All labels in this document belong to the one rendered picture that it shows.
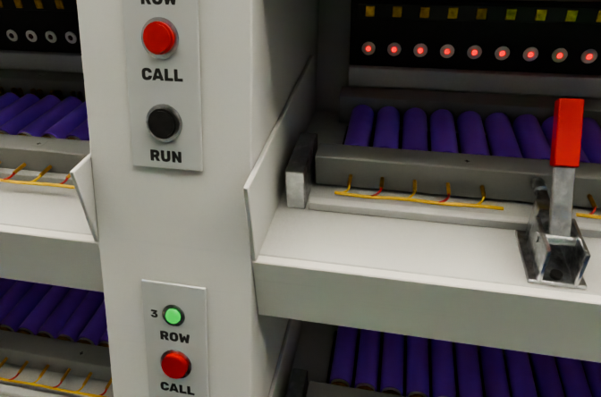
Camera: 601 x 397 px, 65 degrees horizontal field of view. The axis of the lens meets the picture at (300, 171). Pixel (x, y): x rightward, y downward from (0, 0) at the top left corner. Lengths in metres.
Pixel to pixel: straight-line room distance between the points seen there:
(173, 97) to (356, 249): 0.13
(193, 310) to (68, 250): 0.09
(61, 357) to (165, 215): 0.23
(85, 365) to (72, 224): 0.17
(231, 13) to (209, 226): 0.11
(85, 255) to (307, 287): 0.14
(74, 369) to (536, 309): 0.37
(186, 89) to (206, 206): 0.06
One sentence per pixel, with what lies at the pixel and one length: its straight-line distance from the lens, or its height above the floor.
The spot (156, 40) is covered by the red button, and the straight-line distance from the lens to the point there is 0.25.
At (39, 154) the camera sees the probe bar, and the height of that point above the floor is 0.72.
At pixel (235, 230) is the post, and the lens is 0.27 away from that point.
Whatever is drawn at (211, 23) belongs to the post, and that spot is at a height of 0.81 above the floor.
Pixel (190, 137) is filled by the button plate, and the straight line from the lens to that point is 0.26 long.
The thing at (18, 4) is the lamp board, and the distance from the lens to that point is 0.51.
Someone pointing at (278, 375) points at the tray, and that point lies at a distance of 0.39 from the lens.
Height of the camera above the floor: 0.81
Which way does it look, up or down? 16 degrees down
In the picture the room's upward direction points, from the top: 2 degrees clockwise
